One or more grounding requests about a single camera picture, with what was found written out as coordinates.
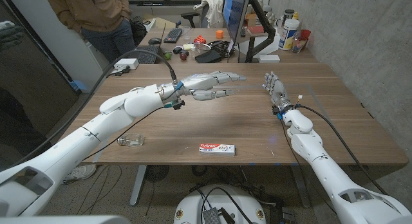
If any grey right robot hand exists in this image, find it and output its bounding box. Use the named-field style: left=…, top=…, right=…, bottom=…
left=262, top=71, right=294, bottom=111

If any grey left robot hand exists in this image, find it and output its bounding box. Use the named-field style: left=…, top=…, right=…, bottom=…
left=158, top=70, right=248, bottom=103

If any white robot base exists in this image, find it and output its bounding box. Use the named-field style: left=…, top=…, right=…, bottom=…
left=173, top=184, right=267, bottom=224

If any Colgate toothpaste box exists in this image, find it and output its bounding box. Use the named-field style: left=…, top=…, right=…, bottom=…
left=198, top=142, right=236, bottom=157

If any black tablet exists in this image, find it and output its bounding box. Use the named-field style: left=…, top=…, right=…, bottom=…
left=194, top=49, right=223, bottom=64

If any flat white box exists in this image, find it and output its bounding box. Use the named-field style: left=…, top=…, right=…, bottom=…
left=258, top=54, right=281, bottom=64

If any clear bowl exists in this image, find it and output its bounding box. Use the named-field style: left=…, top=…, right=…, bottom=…
left=194, top=42, right=212, bottom=54

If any clear cup with items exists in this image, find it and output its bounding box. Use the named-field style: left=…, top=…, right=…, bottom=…
left=292, top=35, right=306, bottom=54

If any black keyboard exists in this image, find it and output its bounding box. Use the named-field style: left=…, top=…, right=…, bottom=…
left=163, top=27, right=183, bottom=44

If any black laptop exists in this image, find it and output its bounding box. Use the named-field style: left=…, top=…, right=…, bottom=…
left=128, top=23, right=167, bottom=64

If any white wipes canister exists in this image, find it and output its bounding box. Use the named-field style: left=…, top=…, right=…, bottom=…
left=278, top=18, right=300, bottom=51

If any cardboard box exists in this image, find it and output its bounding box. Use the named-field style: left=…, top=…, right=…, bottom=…
left=143, top=14, right=176, bottom=30

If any white cloth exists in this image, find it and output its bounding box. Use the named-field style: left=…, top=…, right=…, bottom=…
left=192, top=0, right=225, bottom=28

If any flat computer monitor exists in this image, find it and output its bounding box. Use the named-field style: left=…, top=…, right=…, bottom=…
left=221, top=0, right=252, bottom=46

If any black backpack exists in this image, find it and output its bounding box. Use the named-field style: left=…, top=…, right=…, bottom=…
left=130, top=19, right=149, bottom=46

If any small clear glass bottle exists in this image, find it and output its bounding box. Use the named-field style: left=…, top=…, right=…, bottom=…
left=117, top=133, right=145, bottom=147

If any grey metal table leg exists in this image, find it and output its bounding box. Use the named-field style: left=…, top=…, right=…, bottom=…
left=291, top=165, right=312, bottom=208
left=129, top=164, right=147, bottom=206

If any black round floor disc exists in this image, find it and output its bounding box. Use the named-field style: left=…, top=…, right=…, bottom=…
left=144, top=165, right=170, bottom=183

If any black floor power box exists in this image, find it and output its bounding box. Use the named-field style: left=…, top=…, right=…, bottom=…
left=270, top=206, right=295, bottom=224

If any person in brown jacket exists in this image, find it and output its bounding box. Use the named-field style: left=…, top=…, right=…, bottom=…
left=44, top=0, right=136, bottom=63

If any dark glass panel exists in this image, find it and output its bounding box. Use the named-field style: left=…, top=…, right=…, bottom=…
left=0, top=0, right=81, bottom=135

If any person in black clothes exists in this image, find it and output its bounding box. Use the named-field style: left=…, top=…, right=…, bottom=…
left=0, top=20, right=97, bottom=183

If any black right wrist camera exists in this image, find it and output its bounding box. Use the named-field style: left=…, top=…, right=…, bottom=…
left=272, top=104, right=286, bottom=120

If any black cable tangle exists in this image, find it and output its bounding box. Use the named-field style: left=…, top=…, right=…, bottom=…
left=209, top=40, right=231, bottom=57

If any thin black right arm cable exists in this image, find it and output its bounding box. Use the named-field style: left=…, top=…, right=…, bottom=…
left=279, top=119, right=337, bottom=216

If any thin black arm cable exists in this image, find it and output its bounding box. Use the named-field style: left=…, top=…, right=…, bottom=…
left=82, top=106, right=165, bottom=162
left=279, top=119, right=337, bottom=216

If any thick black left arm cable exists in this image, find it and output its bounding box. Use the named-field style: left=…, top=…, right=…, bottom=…
left=12, top=48, right=178, bottom=169

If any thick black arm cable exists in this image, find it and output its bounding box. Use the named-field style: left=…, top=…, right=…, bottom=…
left=12, top=48, right=178, bottom=169
left=295, top=104, right=389, bottom=196

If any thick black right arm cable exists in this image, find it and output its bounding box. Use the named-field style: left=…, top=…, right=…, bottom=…
left=295, top=104, right=389, bottom=196

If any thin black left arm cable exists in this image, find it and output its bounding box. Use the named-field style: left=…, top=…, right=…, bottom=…
left=82, top=106, right=165, bottom=162

